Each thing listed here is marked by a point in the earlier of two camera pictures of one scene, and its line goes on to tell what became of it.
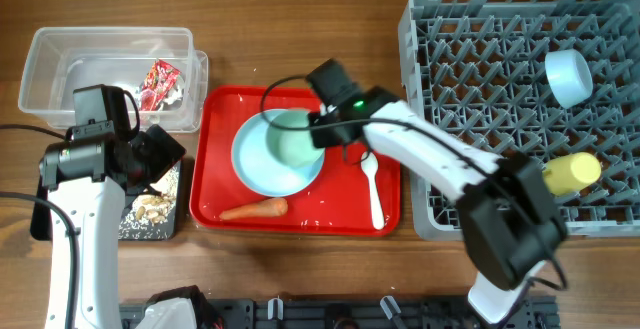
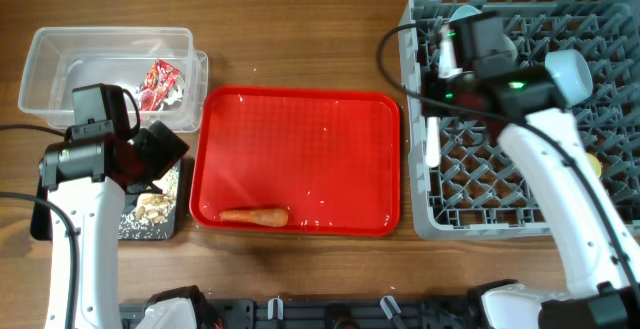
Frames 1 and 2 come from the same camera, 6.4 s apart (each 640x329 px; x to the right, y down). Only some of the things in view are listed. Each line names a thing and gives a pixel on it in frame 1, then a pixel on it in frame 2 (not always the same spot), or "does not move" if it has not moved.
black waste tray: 153,213 does not move
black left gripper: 163,150 does not move
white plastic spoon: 369,164 → 433,142
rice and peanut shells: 149,216 does not move
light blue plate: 260,172 → 464,11
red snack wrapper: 159,81 does not move
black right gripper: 323,129 → 445,97
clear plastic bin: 159,66 does not move
